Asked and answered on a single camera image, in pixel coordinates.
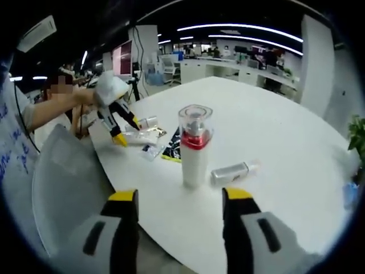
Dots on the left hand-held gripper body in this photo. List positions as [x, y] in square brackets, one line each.
[109, 88]

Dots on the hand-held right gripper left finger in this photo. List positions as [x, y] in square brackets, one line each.
[119, 242]

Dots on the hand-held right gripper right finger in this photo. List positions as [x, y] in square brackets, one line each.
[236, 242]

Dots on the white skincare tube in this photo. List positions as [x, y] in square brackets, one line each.
[142, 139]

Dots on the gold foil skincare sachet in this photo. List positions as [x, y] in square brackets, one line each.
[160, 132]

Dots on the clear skincare sachet blue label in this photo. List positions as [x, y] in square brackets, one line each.
[151, 152]

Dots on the green black skincare foil pouch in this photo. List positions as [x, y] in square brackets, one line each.
[172, 148]

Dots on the tall white bottle red collar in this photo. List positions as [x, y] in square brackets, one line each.
[194, 165]

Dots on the black tripod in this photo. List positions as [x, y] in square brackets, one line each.
[134, 88]

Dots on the pink-screen monitor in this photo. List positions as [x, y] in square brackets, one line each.
[122, 58]

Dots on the blue water jug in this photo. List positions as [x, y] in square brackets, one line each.
[155, 78]

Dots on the white office chair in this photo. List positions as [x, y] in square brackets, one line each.
[171, 68]

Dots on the grey chair back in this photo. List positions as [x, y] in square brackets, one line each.
[65, 177]

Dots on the ceiling air conditioner panel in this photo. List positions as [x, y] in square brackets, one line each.
[37, 34]

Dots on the white printed shirt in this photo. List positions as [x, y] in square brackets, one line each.
[14, 142]

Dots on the long white desk row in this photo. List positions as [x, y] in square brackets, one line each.
[228, 70]

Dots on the blue cloth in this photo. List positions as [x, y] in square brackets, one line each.
[350, 195]

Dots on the ceiling light strip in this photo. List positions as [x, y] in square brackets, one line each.
[256, 40]
[242, 26]

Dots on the green potted plant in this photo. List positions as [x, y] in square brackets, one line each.
[357, 134]

